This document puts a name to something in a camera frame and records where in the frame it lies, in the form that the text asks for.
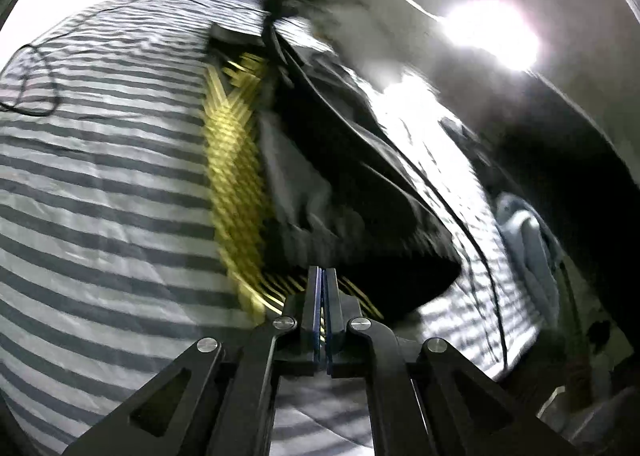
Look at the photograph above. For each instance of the person's right hand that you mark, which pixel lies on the person's right hand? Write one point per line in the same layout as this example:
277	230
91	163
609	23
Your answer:
370	26

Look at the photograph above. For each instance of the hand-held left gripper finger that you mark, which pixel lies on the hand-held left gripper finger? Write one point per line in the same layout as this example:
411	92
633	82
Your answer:
328	306
316	306

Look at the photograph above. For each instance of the black yellow patterned garment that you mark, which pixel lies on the black yellow patterned garment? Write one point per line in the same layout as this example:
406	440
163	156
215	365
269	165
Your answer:
232	161

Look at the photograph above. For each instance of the grey blue sweatshirt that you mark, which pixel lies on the grey blue sweatshirt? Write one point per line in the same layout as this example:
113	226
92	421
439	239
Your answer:
525	236

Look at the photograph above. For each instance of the black jacket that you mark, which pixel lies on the black jacket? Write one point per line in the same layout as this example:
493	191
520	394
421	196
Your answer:
350	176

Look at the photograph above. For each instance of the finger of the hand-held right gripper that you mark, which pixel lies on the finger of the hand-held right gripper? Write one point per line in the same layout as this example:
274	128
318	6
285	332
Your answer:
277	26

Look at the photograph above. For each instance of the striped blanket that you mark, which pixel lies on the striped blanket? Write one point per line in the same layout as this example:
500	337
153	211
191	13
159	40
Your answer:
100	186

